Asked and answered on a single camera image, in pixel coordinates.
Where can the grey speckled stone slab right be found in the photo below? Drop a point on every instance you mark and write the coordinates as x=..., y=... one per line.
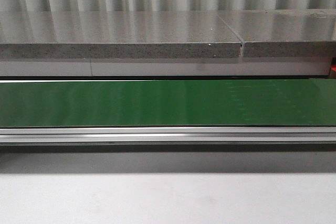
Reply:
x=283, y=33

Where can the grey speckled stone slab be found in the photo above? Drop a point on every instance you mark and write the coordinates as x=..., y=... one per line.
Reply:
x=283, y=33
x=116, y=35

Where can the green conveyor belt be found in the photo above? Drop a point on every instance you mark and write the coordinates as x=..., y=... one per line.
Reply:
x=290, y=102

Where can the grey speckled stone slab left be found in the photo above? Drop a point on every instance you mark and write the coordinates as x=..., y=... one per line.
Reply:
x=116, y=35

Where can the aluminium conveyor frame rail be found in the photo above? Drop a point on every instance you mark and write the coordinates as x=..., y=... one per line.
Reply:
x=169, y=135

